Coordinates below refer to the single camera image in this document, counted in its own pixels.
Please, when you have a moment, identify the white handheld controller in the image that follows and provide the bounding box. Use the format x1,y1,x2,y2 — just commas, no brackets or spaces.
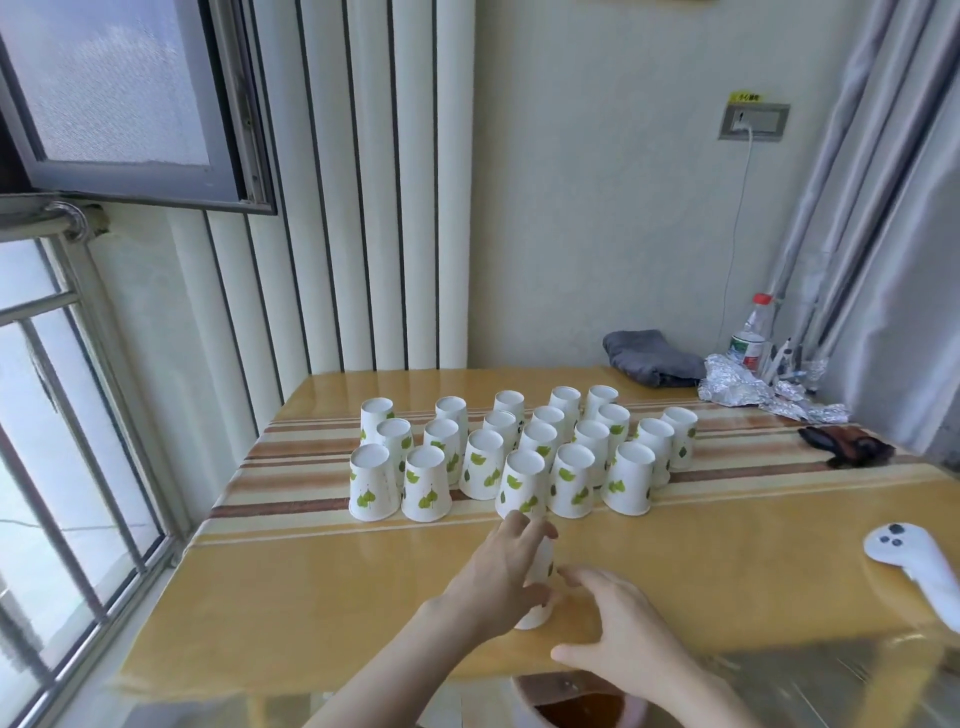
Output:
863,520,960,625

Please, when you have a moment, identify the group of leaf-print paper cups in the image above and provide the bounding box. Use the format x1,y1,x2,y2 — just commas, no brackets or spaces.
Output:
348,384,700,524

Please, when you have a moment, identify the grey wall socket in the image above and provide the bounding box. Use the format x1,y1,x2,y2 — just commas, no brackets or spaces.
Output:
717,102,792,143

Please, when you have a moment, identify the white power cable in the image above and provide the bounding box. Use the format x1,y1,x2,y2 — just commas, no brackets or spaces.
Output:
723,112,756,355

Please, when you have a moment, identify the grey curtain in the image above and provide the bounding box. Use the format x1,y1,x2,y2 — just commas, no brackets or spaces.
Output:
763,0,960,468

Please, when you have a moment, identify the white vertical blind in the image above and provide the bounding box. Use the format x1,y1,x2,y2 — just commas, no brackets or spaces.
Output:
166,0,472,378

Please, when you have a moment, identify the crumpled aluminium foil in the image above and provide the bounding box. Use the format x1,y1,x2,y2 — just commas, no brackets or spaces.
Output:
696,353,851,423

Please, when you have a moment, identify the striped yellow plastic tablecloth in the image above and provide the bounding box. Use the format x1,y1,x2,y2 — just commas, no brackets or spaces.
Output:
112,366,960,706

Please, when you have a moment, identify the grey folded cloth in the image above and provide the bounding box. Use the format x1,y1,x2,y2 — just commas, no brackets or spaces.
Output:
603,329,711,390

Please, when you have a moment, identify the grey-framed open window sash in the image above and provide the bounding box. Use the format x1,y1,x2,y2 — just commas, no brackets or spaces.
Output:
0,0,280,219

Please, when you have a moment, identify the metal window grille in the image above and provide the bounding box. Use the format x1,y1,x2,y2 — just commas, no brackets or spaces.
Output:
0,196,185,728

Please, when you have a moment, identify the person's right forearm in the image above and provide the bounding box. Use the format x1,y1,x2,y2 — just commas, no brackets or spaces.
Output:
671,667,768,728

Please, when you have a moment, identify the clear bottle with red cap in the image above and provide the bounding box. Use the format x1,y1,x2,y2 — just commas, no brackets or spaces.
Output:
726,292,776,375

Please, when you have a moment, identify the person's left hand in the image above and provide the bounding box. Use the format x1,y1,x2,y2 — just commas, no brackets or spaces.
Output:
441,510,561,648

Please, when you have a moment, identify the person's left forearm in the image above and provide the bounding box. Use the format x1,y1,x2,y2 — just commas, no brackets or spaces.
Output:
300,598,481,728

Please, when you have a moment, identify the single white paper cup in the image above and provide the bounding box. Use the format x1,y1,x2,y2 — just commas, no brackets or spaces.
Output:
513,536,558,631

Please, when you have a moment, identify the person's right hand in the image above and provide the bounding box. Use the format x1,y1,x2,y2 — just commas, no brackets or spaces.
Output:
550,565,726,703

